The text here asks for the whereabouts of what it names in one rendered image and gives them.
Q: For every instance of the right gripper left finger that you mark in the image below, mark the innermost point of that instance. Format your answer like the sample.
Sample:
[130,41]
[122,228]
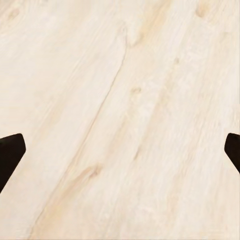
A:
[12,150]

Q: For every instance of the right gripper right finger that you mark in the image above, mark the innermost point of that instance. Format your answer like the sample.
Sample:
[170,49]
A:
[232,149]

